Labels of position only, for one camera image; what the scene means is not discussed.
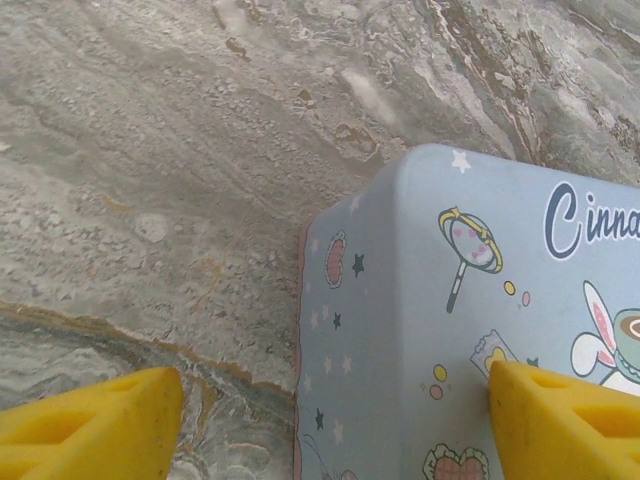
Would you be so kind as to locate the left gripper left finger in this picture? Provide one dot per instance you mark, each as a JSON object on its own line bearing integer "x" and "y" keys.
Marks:
{"x": 90, "y": 430}

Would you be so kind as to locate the blue cartoon tin box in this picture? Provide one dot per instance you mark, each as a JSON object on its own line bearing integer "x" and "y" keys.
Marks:
{"x": 450, "y": 300}

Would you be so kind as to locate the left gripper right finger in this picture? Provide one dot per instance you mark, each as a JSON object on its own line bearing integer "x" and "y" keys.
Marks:
{"x": 565, "y": 430}

